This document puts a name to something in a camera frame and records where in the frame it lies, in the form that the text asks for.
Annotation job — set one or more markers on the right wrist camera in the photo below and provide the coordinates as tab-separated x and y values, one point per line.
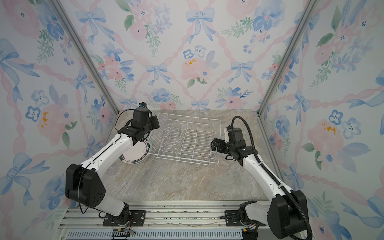
226	134

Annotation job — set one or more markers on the corner aluminium post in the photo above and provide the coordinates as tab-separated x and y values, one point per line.
291	47
68	26

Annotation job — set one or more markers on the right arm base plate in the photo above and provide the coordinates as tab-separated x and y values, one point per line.
239	218

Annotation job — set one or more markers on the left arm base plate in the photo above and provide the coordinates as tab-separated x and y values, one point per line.
135	218

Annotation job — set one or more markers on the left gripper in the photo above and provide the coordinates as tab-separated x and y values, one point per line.
154	119

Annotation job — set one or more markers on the white wire dish rack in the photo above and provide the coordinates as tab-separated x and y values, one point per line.
185	139

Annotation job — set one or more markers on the right corner aluminium post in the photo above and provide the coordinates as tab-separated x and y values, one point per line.
291	47

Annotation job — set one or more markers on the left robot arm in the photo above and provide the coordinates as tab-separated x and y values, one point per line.
84	181

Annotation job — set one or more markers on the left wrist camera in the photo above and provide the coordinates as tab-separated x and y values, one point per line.
142	105

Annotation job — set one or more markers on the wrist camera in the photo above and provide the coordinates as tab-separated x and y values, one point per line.
142	105
226	134

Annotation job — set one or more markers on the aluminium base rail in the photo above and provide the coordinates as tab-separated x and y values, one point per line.
165	220

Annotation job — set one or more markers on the left corner aluminium post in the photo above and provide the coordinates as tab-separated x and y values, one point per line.
68	26

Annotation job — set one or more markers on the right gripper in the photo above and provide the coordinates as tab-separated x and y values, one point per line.
221	145

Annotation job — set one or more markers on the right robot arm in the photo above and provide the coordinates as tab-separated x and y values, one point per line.
287	212

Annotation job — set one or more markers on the plain white plate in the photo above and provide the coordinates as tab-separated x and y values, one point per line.
137	154

